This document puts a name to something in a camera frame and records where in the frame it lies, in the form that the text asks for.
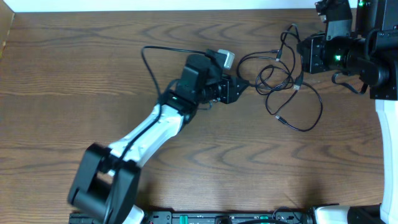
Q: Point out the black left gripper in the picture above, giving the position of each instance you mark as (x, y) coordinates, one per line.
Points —
(227, 89)

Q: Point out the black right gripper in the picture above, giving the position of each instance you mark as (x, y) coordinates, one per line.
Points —
(314, 44)

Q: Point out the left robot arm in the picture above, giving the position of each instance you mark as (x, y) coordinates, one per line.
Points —
(106, 183)

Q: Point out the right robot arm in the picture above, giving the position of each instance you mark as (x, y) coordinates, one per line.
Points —
(362, 44)

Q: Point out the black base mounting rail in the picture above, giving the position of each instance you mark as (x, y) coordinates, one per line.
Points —
(164, 217)

